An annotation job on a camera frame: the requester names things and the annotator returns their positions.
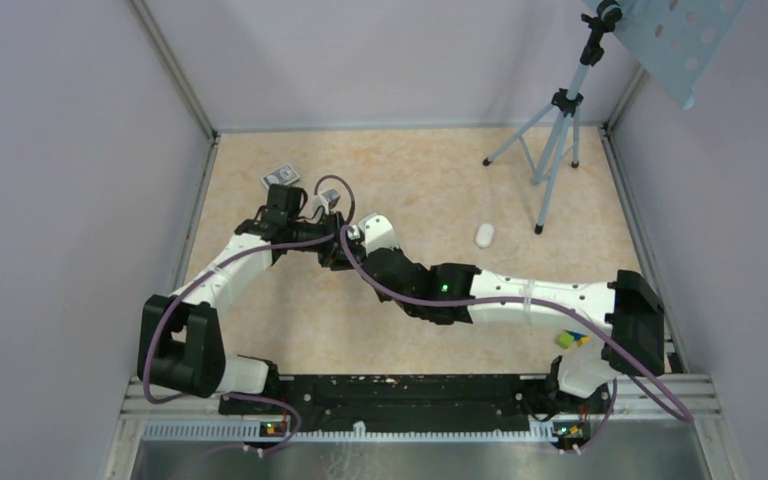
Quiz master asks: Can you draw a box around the white earbud charging case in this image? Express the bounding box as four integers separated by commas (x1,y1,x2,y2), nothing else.
474,223,496,249

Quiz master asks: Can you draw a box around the light blue tripod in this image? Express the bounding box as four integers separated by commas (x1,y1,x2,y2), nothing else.
482,1,624,235

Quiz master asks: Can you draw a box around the green cube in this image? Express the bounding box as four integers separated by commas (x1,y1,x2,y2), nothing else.
555,331,576,350

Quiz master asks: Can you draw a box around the white cable duct rail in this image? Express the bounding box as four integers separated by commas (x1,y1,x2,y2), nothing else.
142,420,557,443

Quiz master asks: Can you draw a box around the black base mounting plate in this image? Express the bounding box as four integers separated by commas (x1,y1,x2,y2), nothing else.
218,374,610,433

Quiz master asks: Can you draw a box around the perforated blue metal panel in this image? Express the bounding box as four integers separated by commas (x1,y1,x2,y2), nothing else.
584,0,746,110

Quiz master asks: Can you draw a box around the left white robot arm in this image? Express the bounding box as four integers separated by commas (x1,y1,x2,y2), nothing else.
137,185,352,414

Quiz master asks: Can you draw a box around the grey playing card box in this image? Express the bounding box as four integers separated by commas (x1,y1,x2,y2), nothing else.
260,163,300,189

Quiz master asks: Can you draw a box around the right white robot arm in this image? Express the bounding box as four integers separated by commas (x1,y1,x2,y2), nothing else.
353,248,665,412

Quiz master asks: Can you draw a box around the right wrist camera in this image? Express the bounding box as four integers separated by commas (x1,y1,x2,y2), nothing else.
348,212,401,255

